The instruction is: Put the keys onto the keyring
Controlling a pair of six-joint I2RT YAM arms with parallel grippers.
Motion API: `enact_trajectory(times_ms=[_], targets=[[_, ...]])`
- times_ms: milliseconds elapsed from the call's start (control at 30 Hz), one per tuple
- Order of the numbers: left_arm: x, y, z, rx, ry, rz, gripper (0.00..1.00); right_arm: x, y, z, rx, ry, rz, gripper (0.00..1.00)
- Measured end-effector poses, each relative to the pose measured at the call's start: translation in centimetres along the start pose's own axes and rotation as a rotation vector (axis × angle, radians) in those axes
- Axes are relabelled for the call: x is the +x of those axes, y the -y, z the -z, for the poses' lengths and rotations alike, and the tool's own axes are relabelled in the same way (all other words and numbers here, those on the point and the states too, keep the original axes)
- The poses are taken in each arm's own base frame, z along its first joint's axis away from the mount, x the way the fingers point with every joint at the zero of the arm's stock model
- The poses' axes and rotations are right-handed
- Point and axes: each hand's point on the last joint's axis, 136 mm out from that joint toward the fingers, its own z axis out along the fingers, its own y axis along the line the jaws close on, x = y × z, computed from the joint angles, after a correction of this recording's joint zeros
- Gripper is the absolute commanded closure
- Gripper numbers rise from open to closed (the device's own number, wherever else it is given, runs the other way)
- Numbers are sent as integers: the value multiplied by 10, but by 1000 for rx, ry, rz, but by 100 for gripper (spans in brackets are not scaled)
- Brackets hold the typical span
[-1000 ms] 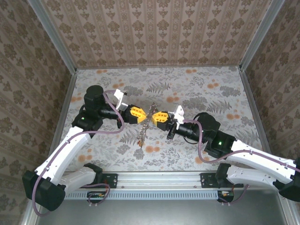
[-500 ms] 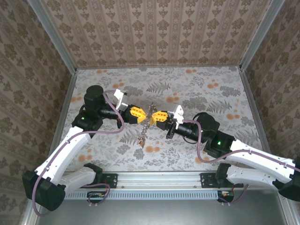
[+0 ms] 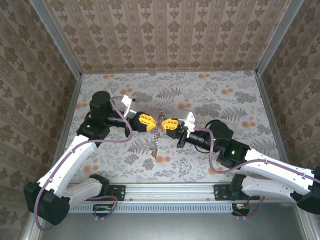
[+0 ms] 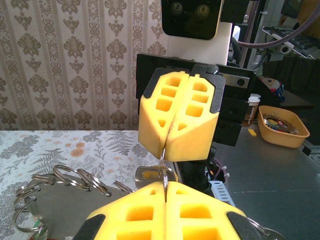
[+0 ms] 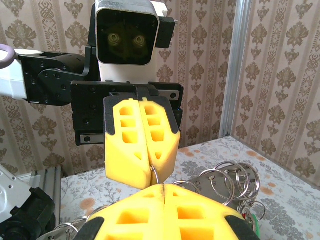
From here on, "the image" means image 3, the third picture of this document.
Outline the aluminium frame post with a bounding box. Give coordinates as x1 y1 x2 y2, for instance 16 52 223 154
28 0 83 78
254 0 305 76

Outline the small circuit board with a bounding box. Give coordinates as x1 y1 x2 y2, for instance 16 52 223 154
232 203 251 216
93 204 112 213

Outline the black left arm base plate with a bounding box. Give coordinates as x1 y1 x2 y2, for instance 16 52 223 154
98 184 126 202

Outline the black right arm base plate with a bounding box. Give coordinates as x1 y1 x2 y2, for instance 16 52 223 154
213 184 260 202

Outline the aluminium lower frame rail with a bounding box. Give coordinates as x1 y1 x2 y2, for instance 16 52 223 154
297 209 317 240
23 219 42 240

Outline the grey metal sheet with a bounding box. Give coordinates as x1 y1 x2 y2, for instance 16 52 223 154
37 203 308 240

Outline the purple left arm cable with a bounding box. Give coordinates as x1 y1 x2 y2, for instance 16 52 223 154
33 95 133 231

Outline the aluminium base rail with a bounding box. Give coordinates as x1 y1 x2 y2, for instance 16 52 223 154
67 182 311 201

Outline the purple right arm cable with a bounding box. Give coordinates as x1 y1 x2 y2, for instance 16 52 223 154
193 126 320 221

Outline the thin aluminium wall rail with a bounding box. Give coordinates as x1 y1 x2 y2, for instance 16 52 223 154
81 70 257 75

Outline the silver chain keyring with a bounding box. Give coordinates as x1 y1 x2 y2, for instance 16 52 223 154
149 108 166 160

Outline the aluminium table side rail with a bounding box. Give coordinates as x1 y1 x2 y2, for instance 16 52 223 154
47 73 83 183
254 72 296 176

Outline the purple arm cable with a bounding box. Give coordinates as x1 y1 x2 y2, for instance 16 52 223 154
33 95 133 231
193 126 320 221

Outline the grey slotted cable duct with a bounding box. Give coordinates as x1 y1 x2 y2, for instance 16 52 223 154
68 202 235 214

